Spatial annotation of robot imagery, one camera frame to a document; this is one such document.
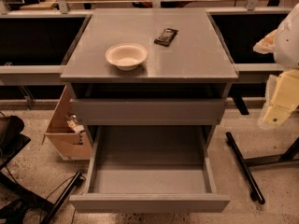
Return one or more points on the black stand leg right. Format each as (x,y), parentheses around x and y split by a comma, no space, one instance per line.
(256,195)

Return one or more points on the white paper bowl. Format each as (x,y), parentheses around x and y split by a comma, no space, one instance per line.
(126,56)

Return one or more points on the black chair left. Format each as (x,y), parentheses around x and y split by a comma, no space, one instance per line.
(12,141)

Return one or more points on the grey drawer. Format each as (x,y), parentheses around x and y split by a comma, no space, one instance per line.
(148,111)
(149,169)

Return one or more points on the black stand leg left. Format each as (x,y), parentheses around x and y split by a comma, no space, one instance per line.
(73,181)

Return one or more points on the grey top drawer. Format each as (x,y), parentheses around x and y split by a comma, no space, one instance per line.
(148,111)

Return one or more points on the black stand leg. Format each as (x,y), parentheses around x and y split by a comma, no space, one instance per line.
(73,181)
(256,195)

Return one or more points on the grey drawer cabinet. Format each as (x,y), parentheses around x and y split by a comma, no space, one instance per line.
(196,65)

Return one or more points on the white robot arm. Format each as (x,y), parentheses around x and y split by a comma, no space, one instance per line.
(282,91)

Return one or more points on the wooden box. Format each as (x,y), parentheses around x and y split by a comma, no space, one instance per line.
(69,144)

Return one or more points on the black snack packet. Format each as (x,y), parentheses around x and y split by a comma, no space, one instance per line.
(166,37)

